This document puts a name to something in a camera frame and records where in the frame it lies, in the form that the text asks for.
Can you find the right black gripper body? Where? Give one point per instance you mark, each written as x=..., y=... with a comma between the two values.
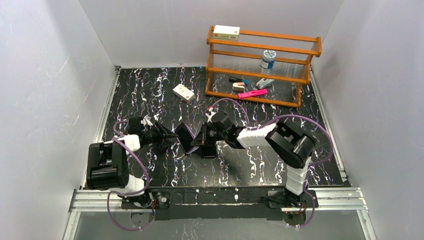
x=205, y=140

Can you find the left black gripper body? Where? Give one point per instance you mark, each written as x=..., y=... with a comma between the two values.
x=159, y=135

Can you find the white smartphone dark screen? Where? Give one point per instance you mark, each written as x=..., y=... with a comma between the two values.
x=208, y=150

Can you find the black phone case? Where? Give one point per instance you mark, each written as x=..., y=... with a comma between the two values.
x=208, y=157

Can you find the pink-edged dark smartphone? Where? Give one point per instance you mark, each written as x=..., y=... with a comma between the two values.
x=185, y=134

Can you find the lavender smartphone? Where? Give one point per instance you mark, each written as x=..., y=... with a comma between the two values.
x=190, y=150

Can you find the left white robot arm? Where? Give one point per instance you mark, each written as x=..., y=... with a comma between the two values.
x=107, y=163

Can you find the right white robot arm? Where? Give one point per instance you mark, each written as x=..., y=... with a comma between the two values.
x=290, y=142

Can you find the beige small stapler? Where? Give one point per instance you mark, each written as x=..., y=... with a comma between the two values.
x=238, y=86

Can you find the white red small box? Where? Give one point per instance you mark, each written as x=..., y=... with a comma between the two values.
x=184, y=93

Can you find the black teal marker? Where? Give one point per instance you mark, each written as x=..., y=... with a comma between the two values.
x=238, y=80

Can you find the pink highlighter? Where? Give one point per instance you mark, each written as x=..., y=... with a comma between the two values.
x=253, y=93

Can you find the white teal stapler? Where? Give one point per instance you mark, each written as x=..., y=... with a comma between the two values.
x=264, y=83

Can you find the orange wooden shelf rack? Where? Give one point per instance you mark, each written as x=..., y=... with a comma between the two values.
x=291, y=70

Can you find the blue white round jar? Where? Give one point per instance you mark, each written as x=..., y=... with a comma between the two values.
x=268, y=59

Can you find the white box on shelf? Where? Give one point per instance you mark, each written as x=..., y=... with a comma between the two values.
x=224, y=32

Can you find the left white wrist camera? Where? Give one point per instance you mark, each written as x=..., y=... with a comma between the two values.
x=147, y=121

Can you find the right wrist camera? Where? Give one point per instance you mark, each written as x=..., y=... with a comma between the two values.
x=210, y=112

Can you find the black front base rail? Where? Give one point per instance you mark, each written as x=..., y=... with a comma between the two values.
x=234, y=202

